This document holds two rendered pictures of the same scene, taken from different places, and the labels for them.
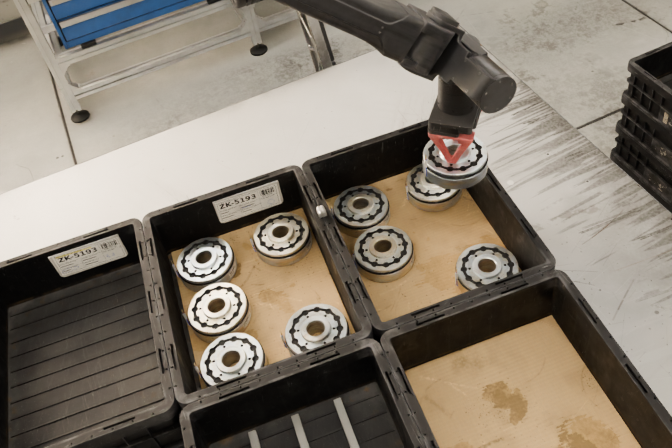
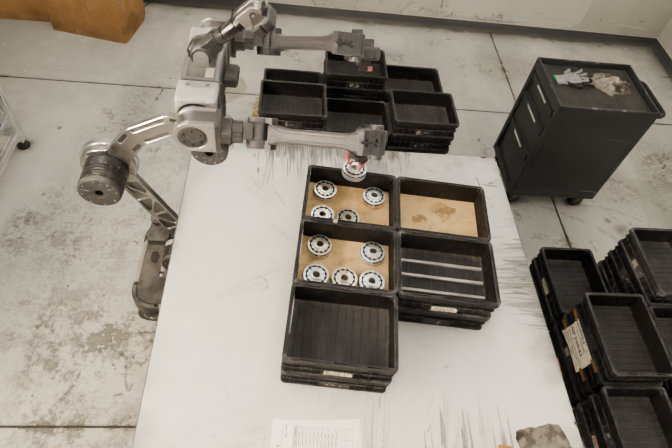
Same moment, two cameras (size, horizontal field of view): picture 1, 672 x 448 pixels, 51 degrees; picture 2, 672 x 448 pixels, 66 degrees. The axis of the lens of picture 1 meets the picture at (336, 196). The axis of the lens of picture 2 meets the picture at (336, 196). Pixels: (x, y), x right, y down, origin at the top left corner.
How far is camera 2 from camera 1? 1.68 m
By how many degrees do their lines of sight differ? 53
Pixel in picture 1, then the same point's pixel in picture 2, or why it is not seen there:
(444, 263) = (359, 207)
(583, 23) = (140, 108)
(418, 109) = (246, 180)
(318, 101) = (205, 211)
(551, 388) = (420, 206)
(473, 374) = (406, 221)
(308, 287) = (346, 249)
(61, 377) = (339, 349)
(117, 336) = (330, 322)
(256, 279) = (331, 264)
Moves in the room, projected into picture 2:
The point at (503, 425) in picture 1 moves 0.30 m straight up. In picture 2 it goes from (426, 223) to (445, 179)
